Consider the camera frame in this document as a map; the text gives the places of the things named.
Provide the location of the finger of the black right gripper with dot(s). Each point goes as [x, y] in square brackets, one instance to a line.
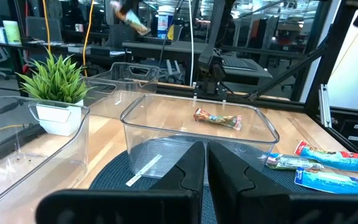
[126, 9]

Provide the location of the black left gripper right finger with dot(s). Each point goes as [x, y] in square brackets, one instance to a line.
[228, 186]

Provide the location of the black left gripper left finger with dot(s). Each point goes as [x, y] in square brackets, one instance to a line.
[182, 174]

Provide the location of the large barcode snack bag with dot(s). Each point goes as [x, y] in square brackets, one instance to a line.
[291, 162]

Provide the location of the blue granola bar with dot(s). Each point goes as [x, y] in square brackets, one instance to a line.
[331, 157]
[331, 183]

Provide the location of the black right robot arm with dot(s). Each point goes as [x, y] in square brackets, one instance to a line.
[211, 71]

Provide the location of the white blue wipes canister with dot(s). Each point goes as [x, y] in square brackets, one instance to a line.
[166, 21]

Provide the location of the clear plastic bin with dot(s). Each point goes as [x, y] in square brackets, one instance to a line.
[141, 149]
[120, 102]
[11, 174]

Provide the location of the round dark blue woven mat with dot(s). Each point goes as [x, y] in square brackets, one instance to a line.
[113, 177]

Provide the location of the dark office desk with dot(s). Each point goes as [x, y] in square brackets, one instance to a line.
[197, 49]

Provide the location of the pale green container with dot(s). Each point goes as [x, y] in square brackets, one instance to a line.
[12, 32]

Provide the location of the spiky green plant white pot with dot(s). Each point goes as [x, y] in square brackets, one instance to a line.
[59, 121]

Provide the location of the silver aluminium bracket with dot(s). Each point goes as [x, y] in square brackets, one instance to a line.
[325, 105]

